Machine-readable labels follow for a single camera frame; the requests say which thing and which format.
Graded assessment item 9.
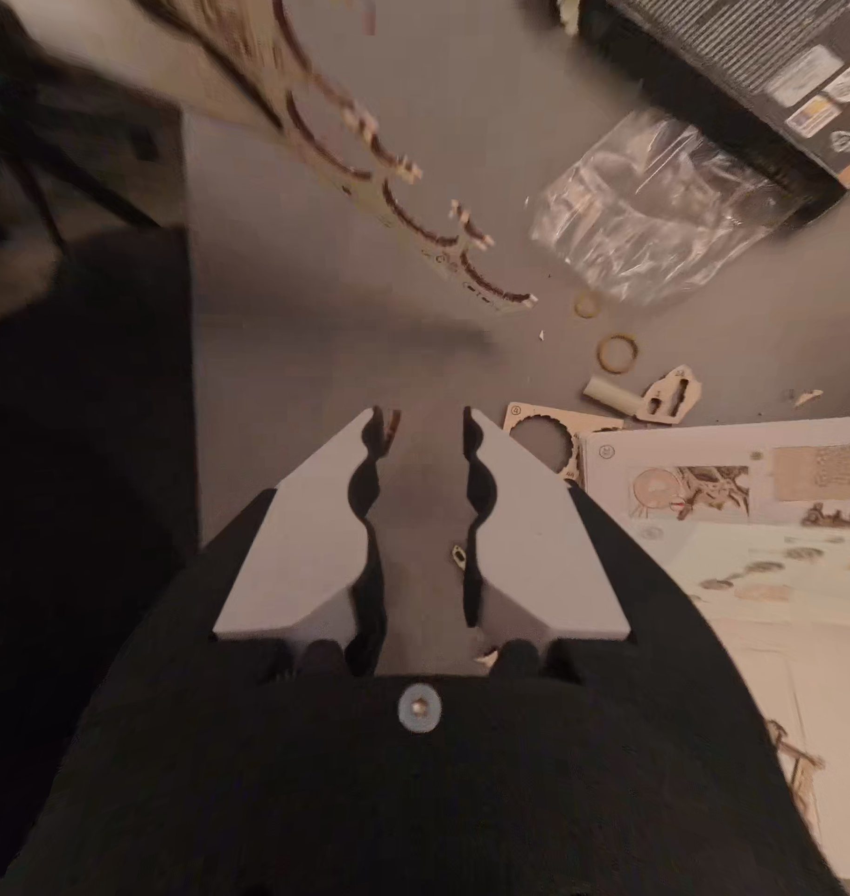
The wooden offcut with large hole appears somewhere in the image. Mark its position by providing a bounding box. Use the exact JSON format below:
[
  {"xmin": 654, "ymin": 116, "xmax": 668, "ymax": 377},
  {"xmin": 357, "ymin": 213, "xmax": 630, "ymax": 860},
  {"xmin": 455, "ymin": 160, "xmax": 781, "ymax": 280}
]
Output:
[{"xmin": 503, "ymin": 401, "xmax": 625, "ymax": 484}]

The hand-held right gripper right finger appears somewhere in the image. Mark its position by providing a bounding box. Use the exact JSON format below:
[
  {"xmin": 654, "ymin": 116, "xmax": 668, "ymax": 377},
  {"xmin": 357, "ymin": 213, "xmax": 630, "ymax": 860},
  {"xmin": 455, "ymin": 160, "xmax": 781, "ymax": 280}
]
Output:
[{"xmin": 461, "ymin": 405, "xmax": 633, "ymax": 673}]

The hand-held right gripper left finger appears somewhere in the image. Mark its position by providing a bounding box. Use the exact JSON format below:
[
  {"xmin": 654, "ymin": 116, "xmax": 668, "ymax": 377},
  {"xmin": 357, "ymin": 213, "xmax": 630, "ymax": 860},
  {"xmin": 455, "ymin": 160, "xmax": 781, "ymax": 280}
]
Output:
[{"xmin": 212, "ymin": 405, "xmax": 391, "ymax": 676}]

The shield-shaped wooden offcut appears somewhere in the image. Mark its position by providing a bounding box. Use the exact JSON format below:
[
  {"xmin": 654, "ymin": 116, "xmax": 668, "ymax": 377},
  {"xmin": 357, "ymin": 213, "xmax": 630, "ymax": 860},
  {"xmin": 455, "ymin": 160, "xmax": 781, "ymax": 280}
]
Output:
[{"xmin": 635, "ymin": 364, "xmax": 703, "ymax": 424}]

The wooden sheet with wheels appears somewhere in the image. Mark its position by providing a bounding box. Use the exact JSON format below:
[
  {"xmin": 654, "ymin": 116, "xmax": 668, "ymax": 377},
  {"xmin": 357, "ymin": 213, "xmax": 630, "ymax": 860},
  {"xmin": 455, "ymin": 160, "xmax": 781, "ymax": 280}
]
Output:
[{"xmin": 134, "ymin": 0, "xmax": 540, "ymax": 314}]

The black product box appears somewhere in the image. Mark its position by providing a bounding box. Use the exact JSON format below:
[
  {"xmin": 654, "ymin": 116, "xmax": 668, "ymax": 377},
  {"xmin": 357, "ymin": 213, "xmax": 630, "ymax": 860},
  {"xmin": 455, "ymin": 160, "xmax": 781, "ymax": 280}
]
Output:
[{"xmin": 558, "ymin": 0, "xmax": 850, "ymax": 211}]

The large rubber band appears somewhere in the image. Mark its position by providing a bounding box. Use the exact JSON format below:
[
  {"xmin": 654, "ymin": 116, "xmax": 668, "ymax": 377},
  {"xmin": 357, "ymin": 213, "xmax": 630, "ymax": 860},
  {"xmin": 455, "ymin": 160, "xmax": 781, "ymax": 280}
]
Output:
[{"xmin": 596, "ymin": 332, "xmax": 640, "ymax": 375}]

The instruction booklet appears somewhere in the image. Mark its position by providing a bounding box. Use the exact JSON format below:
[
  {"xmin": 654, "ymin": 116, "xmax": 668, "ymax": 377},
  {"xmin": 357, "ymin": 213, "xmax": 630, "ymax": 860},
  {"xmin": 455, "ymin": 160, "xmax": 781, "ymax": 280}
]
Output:
[{"xmin": 582, "ymin": 416, "xmax": 850, "ymax": 884}]

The clear plastic bag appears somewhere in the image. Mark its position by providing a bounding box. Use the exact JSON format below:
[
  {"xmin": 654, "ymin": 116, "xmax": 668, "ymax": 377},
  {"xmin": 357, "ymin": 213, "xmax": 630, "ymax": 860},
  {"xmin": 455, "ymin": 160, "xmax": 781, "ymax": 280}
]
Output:
[{"xmin": 526, "ymin": 108, "xmax": 784, "ymax": 308}]

